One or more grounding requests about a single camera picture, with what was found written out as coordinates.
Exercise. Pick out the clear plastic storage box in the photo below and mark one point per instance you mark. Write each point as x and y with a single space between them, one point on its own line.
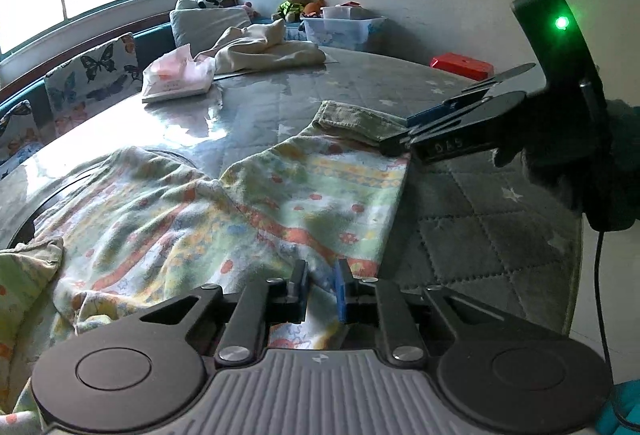
345 32

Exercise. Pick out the colourful printed pants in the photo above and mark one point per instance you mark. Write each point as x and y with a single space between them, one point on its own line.
200 225

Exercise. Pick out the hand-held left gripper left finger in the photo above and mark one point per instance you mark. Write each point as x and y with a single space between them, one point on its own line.
299 295

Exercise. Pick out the grey pillow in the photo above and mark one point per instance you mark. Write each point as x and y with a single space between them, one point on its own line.
205 25

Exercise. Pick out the red box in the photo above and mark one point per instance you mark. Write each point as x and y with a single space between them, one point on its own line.
460 65

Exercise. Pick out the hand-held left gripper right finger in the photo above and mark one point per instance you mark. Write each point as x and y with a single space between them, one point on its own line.
344 297

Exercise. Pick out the butterfly print cushion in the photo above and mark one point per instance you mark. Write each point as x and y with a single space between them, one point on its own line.
95 75
20 135

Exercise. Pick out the person's right hand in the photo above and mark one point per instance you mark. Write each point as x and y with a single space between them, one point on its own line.
540 165

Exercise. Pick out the beige cloth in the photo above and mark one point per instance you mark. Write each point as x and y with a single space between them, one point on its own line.
260 47

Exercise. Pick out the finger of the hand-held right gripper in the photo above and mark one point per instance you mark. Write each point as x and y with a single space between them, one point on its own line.
425 116
395 142

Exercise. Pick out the person's teal clothing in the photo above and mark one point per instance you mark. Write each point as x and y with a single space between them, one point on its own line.
625 407

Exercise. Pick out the black and white plush toy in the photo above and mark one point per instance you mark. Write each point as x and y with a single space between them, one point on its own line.
207 2

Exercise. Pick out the brown plush toy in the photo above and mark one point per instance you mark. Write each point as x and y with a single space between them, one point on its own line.
296 0

